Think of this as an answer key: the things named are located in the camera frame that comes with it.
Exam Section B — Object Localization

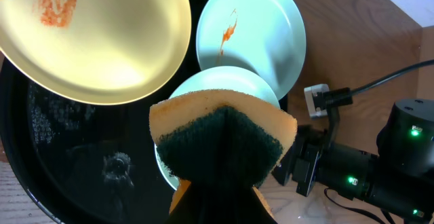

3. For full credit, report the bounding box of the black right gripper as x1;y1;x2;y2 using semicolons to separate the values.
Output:
271;125;330;197

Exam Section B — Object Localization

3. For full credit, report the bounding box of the yellow green scrub sponge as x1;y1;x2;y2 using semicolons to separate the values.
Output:
149;90;297;224

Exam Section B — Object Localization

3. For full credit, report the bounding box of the light green stained plate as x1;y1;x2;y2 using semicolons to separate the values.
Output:
195;0;307;99

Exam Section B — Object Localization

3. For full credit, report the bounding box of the yellow plate with sauce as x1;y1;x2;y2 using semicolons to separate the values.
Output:
1;0;192;105

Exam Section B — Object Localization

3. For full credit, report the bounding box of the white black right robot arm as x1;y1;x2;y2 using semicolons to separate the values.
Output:
272;98;433;223

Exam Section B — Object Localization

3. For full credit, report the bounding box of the light green clean plate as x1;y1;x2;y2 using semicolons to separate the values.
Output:
155;66;281;190

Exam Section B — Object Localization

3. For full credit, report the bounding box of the round black tray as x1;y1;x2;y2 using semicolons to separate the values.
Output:
1;0;208;223

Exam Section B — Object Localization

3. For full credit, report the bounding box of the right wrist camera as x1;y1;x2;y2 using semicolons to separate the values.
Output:
304;83;353;119

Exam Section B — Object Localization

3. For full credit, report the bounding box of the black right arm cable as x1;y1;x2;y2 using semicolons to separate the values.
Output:
349;59;434;96

